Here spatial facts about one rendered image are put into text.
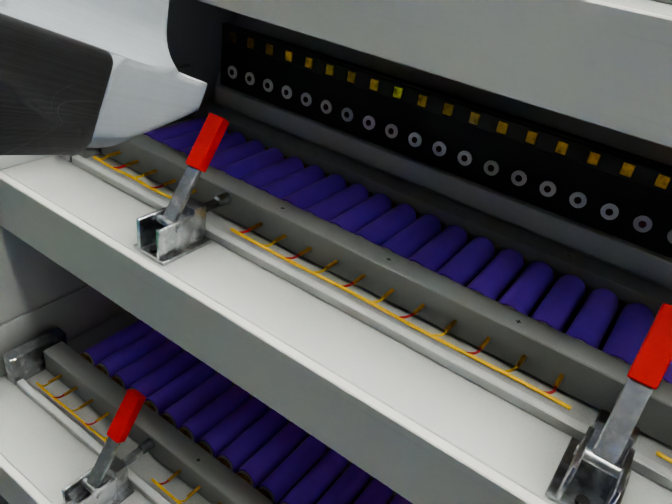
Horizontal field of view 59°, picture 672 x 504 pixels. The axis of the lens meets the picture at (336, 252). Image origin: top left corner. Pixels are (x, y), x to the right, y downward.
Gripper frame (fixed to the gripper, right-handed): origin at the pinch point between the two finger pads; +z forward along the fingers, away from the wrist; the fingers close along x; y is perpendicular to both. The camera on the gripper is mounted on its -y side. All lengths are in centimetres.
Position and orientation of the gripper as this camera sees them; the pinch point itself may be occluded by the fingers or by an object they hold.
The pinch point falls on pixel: (140, 109)
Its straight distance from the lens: 14.4
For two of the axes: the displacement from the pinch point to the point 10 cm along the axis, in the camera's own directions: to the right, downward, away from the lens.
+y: 3.5, -9.1, -2.0
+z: 4.7, -0.1, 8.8
